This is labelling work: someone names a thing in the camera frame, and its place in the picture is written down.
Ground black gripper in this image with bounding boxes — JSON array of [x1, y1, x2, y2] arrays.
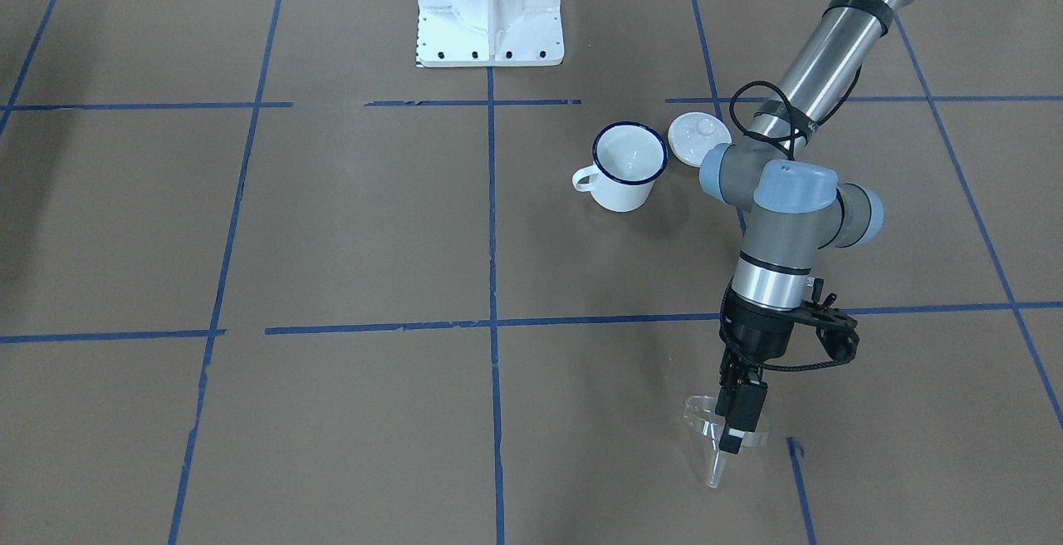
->
[[718, 284, 808, 454]]

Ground clear glass funnel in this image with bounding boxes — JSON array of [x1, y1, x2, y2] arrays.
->
[[684, 395, 737, 489]]

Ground white enamel mug lid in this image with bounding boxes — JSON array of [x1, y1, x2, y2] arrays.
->
[[667, 112, 732, 168]]

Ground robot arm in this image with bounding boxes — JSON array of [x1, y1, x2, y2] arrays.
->
[[699, 0, 914, 454]]

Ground white enamel mug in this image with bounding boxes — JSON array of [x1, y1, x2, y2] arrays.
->
[[571, 120, 669, 212]]

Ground brown paper table cover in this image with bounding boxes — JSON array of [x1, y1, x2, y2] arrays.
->
[[2, 0, 1061, 544]]

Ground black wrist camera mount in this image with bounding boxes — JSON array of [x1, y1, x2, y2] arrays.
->
[[800, 277, 860, 367]]

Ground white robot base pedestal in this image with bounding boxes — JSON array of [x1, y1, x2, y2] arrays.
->
[[415, 0, 566, 68]]

